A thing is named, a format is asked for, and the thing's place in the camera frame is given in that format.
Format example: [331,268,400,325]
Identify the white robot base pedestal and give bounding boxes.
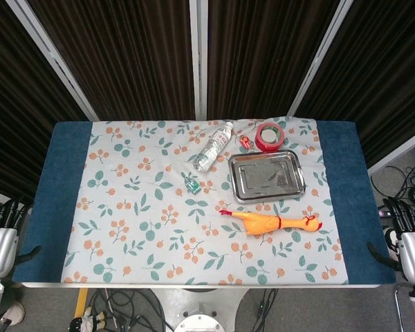
[148,286,250,332]

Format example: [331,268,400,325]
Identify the orange rubber chicken toy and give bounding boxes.
[219,209,324,238]

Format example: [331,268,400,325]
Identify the small green wind-up toy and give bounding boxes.
[181,172,201,195]

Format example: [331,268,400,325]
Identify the dark pleated partition panel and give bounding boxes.
[6,0,200,121]
[0,0,98,214]
[199,0,345,120]
[286,0,415,174]

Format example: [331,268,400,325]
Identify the light pink shoe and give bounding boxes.
[0,299,26,324]

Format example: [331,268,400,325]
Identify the red tape roll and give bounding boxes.
[255,122,285,153]

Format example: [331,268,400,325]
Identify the rectangular stainless steel tray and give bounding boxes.
[227,149,306,204]

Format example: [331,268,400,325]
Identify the floral patterned tablecloth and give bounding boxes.
[61,117,350,286]

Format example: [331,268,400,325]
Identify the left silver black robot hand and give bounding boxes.
[0,199,42,278]

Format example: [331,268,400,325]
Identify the black cable with green light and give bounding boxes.
[251,288,279,332]

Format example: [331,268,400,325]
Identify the clear plastic water bottle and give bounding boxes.
[192,120,235,173]

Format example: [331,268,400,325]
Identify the blue table mat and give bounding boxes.
[12,120,397,286]

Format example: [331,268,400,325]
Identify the black power strip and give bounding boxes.
[378,206,415,219]

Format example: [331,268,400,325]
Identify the tangled black cables under table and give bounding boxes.
[89,288,169,332]

